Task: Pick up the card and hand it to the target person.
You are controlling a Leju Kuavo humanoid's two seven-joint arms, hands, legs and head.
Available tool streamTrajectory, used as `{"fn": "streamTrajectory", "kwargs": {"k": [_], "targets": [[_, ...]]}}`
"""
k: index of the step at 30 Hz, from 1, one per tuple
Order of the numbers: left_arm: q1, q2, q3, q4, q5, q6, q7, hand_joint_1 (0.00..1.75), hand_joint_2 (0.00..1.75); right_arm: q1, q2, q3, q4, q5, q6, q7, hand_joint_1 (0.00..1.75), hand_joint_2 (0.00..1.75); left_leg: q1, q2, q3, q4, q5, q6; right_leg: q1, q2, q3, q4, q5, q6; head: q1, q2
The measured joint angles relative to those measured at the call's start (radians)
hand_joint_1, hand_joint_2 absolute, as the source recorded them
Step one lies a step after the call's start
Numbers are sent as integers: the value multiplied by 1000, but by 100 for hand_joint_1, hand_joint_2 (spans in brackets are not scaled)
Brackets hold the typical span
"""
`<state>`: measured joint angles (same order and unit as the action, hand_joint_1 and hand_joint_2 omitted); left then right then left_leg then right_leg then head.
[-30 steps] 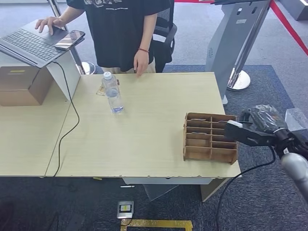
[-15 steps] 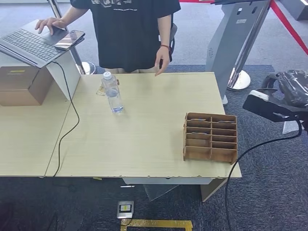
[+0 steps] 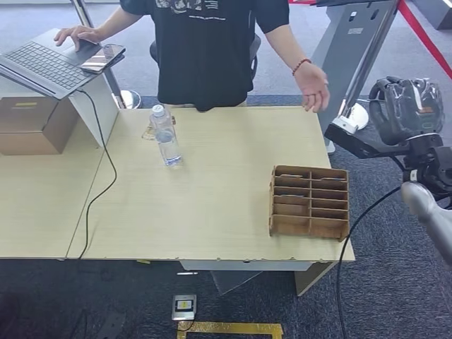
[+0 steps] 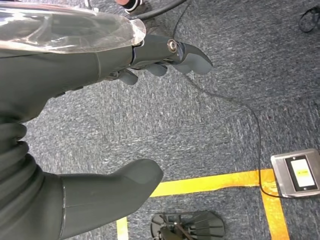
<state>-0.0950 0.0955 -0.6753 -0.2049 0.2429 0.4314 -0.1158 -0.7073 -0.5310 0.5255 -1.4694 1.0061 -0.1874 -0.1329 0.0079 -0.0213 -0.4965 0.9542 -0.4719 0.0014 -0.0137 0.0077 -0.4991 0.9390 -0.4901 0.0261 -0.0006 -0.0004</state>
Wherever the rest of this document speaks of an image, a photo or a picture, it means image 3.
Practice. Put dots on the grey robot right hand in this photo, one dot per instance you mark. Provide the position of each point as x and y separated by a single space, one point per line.
406 107

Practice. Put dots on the person's left forearm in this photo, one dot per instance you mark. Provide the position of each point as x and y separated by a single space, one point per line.
286 44

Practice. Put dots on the person's right forearm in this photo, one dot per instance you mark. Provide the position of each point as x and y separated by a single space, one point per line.
115 23

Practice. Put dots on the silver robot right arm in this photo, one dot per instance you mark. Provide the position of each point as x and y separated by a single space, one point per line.
432 206

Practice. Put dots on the person's left hand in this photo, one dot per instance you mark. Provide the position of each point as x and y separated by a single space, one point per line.
312 86

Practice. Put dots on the person's hand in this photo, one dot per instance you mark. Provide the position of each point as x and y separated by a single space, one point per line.
78 35
312 86

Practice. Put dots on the brown wooden card rack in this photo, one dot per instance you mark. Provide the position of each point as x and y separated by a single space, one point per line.
307 201

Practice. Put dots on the person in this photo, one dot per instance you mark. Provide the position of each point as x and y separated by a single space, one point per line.
204 51

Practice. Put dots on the person's right hand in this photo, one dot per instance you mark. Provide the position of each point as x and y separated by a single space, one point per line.
78 35

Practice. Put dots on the red barrier belt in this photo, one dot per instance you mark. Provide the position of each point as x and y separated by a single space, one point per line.
427 42

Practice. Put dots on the grey kiosk stand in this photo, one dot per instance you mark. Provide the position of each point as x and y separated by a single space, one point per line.
339 65

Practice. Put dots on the grey platform block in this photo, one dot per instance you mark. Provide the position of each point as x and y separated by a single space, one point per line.
434 11

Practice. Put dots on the black office chair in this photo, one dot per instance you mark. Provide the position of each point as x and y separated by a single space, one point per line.
255 54

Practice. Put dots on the beige desk leg panel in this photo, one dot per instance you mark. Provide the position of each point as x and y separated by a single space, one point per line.
312 278

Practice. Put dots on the clear plastic water bottle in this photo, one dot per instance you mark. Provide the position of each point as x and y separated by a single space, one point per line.
166 138

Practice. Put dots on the silver floor socket box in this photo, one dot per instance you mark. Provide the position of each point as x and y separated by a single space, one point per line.
184 307

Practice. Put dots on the black smartphone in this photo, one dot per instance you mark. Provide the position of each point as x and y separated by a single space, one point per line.
102 58

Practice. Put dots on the white laptop stand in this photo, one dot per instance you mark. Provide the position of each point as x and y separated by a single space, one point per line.
96 110

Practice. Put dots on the grey laptop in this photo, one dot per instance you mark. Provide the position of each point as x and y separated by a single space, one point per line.
46 65

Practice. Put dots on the brown cardboard box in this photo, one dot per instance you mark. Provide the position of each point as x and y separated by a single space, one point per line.
32 124

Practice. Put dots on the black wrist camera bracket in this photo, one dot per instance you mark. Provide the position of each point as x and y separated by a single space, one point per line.
364 144

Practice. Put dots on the chrome stanchion post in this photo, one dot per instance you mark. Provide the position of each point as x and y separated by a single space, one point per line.
370 51
129 99

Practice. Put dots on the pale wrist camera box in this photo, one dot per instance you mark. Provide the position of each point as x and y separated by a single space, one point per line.
344 125

